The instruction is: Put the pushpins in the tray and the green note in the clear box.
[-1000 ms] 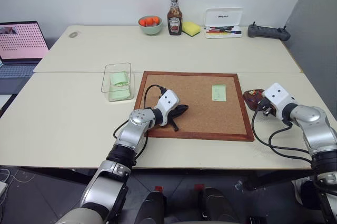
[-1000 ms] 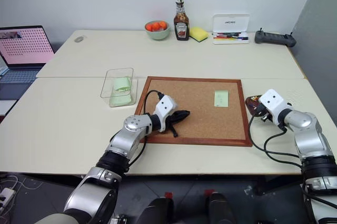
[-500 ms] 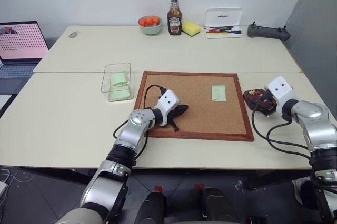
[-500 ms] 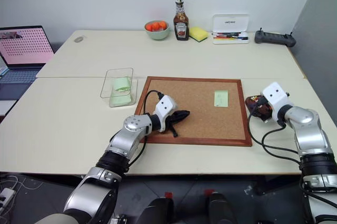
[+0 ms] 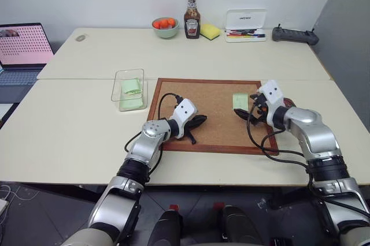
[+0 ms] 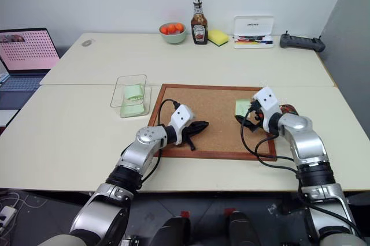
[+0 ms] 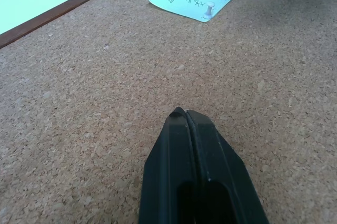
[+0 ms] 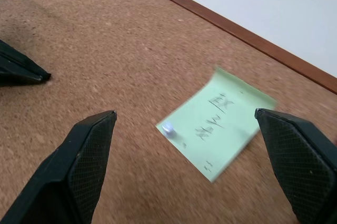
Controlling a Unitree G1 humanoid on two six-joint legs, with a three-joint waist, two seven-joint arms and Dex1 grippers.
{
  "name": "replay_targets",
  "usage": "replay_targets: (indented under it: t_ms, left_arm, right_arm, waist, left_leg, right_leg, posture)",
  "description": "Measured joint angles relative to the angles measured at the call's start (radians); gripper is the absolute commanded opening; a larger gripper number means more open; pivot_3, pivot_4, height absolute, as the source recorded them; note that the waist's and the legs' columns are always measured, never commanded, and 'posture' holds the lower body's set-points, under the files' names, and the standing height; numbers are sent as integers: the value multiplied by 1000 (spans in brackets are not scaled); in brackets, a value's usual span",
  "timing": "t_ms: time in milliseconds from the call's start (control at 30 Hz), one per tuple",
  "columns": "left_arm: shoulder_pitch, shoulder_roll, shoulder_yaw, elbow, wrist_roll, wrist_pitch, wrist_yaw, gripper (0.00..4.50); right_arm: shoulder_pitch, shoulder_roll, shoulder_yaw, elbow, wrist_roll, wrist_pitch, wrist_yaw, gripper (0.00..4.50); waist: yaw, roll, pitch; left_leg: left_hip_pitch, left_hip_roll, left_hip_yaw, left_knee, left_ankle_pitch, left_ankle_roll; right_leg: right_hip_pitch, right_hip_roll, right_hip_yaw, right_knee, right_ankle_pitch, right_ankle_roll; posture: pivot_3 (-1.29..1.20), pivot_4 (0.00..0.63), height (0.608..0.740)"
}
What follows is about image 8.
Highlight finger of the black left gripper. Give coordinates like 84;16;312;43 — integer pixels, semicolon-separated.
0;39;52;87

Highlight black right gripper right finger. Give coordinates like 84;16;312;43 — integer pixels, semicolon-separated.
254;108;337;224

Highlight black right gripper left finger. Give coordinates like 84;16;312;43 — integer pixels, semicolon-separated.
0;110;118;224

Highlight green sticky note with writing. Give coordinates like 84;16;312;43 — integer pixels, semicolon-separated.
155;66;277;184

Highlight white pushpin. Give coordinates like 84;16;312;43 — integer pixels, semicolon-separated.
161;121;177;139

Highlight cork board with wooden frame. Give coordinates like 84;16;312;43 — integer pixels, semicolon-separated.
0;0;337;224

